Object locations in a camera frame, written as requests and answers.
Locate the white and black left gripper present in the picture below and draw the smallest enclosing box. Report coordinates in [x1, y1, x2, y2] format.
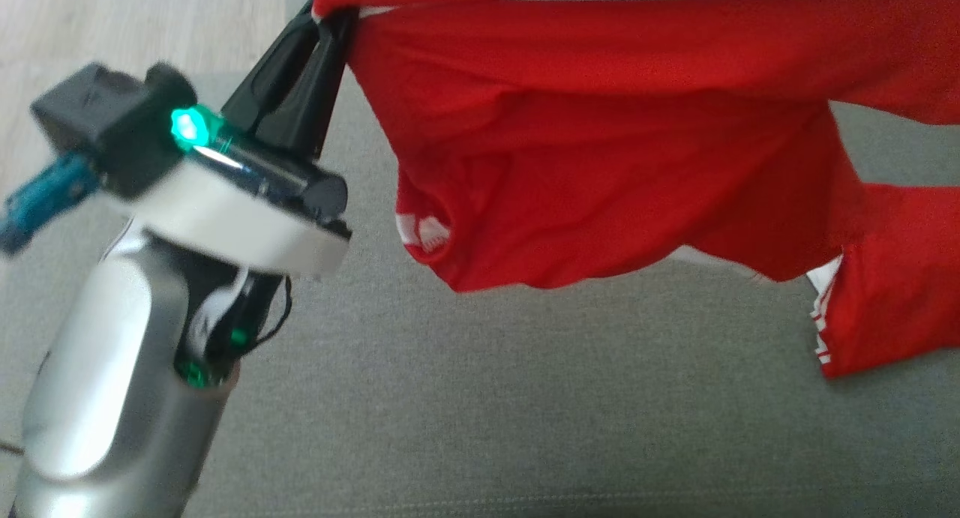
[112, 1, 359, 279]

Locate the red Bulls 23 jersey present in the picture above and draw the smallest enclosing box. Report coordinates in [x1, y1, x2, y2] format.
[311, 0, 960, 380]

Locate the grey fabric sofa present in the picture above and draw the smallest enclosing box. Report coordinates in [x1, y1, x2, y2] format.
[0, 68, 960, 518]

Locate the blue camera cable connector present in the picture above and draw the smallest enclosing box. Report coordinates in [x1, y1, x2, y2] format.
[0, 152, 102, 255]

